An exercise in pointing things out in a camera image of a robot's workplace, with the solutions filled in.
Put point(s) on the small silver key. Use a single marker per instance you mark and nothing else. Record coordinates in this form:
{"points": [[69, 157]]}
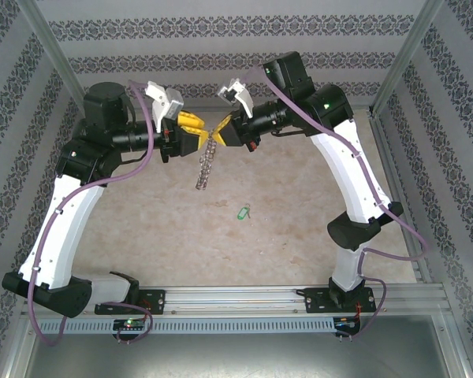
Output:
{"points": [[249, 212]]}

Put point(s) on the green plastic key tag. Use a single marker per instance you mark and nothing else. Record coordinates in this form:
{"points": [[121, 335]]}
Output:
{"points": [[242, 213]]}

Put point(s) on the wide aluminium mounting rail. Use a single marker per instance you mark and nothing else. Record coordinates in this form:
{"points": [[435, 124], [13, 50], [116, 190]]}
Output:
{"points": [[228, 299]]}

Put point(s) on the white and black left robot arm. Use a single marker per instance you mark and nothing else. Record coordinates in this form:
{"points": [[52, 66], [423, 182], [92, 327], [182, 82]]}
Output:
{"points": [[67, 228]]}

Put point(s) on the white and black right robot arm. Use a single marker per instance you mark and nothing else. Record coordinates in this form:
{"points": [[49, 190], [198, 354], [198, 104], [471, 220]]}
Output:
{"points": [[347, 177]]}

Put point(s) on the aluminium frame post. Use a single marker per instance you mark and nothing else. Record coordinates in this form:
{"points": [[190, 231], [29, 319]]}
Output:
{"points": [[406, 59], [59, 59]]}

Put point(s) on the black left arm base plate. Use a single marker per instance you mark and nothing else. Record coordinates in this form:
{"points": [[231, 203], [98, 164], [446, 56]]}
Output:
{"points": [[155, 301]]}

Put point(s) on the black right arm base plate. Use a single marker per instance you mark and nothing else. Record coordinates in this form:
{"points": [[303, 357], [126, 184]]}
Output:
{"points": [[317, 301]]}

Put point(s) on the grey sheet metal panel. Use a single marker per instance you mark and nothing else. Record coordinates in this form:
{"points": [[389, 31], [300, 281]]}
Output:
{"points": [[236, 354]]}

